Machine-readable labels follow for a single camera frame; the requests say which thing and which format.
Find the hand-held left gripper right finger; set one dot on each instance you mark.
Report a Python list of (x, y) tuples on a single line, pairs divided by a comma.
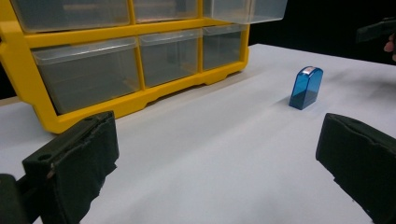
[(361, 155)]

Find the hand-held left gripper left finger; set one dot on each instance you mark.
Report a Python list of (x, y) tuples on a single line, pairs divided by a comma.
[(77, 161)]

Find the blue transparent plastic box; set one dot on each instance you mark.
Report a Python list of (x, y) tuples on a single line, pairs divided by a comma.
[(305, 90)]

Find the clear plastic drawer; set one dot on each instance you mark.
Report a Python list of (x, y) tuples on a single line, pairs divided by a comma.
[(243, 9), (222, 46), (171, 59), (68, 12), (90, 77), (165, 9)]

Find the yellow drawer cabinet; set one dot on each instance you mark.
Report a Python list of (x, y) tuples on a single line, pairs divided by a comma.
[(93, 32)]

